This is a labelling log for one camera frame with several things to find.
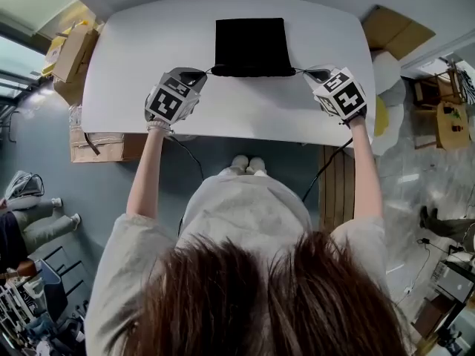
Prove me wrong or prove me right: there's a yellow box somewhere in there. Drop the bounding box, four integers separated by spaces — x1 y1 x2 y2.
41 19 90 77

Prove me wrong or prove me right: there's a tall cardboard box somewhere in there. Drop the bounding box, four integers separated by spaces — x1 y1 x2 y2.
51 23 100 85

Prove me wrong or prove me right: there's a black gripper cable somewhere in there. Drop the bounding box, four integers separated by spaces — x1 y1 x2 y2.
168 135 205 182
301 136 354 203

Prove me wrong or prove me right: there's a blue chair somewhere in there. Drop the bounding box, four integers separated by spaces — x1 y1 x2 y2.
36 260 70 322

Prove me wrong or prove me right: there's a dark-framed glass window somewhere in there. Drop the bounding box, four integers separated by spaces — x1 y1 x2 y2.
0 31 48 107

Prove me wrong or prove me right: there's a person's right forearm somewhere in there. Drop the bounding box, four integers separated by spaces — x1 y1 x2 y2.
347 113 385 233

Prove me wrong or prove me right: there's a striped cloth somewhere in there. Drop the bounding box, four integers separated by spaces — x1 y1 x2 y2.
455 67 475 105

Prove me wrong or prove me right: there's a wooden slatted panel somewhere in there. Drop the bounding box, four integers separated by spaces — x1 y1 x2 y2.
318 145 357 233

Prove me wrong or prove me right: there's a gray backpack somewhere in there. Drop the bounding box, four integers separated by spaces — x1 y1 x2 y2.
5 171 45 202

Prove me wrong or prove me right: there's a round wooden side table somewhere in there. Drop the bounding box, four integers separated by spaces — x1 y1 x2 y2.
436 101 471 151

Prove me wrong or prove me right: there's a taped cardboard box with strap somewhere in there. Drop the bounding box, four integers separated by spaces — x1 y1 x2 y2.
69 124 148 164

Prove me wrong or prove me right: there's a black drawstring cloth bag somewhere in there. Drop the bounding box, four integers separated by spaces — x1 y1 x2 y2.
202 17 309 78

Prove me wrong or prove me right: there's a person's gray shirt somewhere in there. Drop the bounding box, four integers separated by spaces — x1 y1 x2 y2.
84 172 390 356

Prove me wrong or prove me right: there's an open flat cardboard box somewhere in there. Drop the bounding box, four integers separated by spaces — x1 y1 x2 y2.
361 4 437 62

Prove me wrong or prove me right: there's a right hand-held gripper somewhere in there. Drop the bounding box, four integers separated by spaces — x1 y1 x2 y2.
303 63 369 121

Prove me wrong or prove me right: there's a silver laptop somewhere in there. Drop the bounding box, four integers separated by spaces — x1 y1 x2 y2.
433 267 475 304

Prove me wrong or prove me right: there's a person's left forearm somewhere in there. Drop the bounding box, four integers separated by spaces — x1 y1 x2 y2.
125 124 174 220

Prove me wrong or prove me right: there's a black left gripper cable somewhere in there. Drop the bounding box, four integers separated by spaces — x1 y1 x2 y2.
168 135 205 182

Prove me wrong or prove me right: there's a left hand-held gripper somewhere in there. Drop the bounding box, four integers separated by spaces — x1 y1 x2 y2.
144 66 209 123

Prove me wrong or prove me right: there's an egg-shaped white yellow cushion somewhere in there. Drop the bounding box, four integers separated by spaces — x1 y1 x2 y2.
370 49 407 156

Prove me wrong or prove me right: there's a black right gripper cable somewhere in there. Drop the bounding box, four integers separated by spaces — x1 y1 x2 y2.
301 136 354 203

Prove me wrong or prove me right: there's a person's right white shoe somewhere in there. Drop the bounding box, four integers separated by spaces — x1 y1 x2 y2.
246 156 267 176

